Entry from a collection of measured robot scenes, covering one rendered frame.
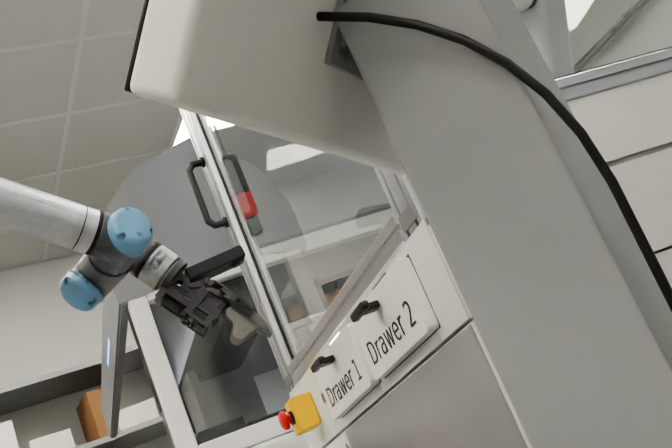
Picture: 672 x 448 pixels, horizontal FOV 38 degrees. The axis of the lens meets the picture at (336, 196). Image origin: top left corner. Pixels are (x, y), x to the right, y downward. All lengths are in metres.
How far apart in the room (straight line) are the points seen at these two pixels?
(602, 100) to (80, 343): 4.93
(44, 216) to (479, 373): 0.72
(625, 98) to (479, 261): 0.79
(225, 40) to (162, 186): 2.01
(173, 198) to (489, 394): 1.59
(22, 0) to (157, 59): 3.16
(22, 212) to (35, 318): 4.59
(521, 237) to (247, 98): 0.24
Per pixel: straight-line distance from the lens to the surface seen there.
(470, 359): 1.31
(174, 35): 0.71
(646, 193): 1.46
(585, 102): 1.49
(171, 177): 2.75
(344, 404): 1.82
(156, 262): 1.77
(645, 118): 1.53
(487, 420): 1.33
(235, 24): 0.75
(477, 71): 0.79
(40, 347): 6.11
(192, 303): 1.75
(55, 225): 1.59
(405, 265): 1.37
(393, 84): 0.82
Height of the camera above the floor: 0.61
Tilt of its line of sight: 18 degrees up
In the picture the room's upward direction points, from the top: 23 degrees counter-clockwise
